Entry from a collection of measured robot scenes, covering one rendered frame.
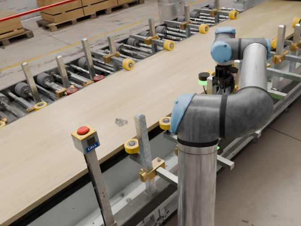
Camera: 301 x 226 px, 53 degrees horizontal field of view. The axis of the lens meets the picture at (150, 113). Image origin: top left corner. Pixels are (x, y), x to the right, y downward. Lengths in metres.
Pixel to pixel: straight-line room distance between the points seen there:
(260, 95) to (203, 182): 0.28
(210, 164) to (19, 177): 0.98
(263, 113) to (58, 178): 0.97
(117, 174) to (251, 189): 1.24
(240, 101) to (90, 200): 1.02
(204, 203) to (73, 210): 0.83
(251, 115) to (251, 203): 1.69
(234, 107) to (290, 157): 2.11
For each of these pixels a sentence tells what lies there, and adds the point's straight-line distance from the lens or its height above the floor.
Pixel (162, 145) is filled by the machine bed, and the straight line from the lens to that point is 1.80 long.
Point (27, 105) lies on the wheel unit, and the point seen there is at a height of 0.83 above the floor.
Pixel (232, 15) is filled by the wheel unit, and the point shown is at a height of 0.94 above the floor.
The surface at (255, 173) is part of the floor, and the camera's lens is 2.67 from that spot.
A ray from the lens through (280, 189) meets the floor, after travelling 2.58.
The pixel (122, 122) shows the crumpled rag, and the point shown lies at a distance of 1.70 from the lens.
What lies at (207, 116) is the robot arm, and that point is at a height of 1.39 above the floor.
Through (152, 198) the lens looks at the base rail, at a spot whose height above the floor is 0.70.
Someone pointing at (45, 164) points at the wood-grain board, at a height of 0.90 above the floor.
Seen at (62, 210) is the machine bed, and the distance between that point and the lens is 1.53.
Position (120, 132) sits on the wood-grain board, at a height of 0.90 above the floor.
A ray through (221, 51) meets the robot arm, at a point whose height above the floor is 1.34.
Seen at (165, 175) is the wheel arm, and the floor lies 0.84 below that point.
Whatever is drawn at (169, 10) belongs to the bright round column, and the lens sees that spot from 5.51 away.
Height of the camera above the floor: 1.83
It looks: 32 degrees down
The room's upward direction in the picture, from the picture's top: 8 degrees counter-clockwise
